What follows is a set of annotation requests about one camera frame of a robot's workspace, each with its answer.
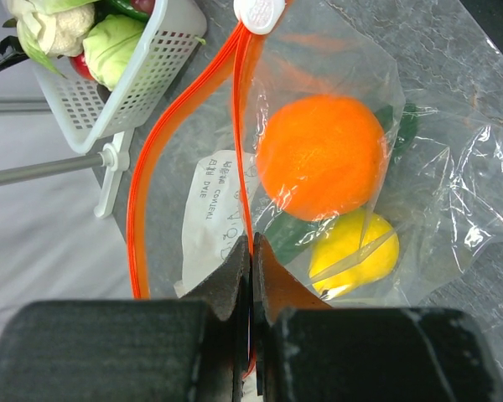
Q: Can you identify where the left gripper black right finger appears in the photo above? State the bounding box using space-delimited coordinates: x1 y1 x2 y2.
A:
251 234 503 401

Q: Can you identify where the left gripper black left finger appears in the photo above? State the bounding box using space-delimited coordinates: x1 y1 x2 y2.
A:
0 238 251 401

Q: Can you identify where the green cucumber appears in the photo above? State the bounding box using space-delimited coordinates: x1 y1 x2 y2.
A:
259 102 422 265

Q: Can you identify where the yellow lemon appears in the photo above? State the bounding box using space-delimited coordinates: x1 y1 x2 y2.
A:
309 209 400 300

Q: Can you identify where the orange fruit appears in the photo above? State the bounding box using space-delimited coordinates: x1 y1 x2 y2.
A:
256 95 387 221

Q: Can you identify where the clear zip top bag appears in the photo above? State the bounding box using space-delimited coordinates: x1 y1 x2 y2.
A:
126 0 503 380

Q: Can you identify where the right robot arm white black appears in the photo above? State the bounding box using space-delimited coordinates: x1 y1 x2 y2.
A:
0 36 29 72

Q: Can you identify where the white plastic food basket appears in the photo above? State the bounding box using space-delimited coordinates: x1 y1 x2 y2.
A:
33 1 207 154

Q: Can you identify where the grey clothes rack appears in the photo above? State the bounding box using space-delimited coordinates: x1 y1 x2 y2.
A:
0 99 133 219

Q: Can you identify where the red pepper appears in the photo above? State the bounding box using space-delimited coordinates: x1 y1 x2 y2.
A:
69 53 94 80

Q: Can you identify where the green cabbage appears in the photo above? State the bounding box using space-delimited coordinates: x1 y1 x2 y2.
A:
83 14 146 90

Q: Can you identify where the red grapes bunch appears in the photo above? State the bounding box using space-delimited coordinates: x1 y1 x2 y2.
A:
130 0 155 14

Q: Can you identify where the cauliflower with green leaves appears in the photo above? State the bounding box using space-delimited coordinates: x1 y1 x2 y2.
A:
3 0 96 74

